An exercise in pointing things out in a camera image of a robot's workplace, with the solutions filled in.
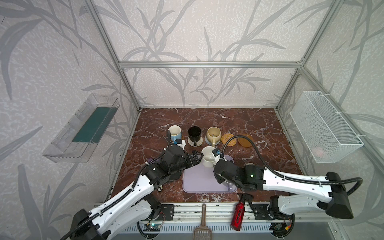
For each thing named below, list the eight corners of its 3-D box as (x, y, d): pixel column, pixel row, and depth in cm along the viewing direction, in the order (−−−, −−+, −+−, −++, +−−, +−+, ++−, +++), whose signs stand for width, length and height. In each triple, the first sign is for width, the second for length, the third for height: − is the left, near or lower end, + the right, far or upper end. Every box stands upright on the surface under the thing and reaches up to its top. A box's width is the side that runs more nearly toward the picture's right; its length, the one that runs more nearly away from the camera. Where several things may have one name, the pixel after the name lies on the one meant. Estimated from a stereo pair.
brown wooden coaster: (239, 147, 100) (239, 145, 99) (237, 135, 106) (237, 134, 105) (254, 147, 100) (254, 145, 99) (251, 135, 106) (251, 134, 105)
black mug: (188, 148, 98) (187, 140, 91) (189, 135, 106) (188, 126, 98) (201, 148, 98) (201, 140, 91) (201, 135, 106) (201, 126, 98)
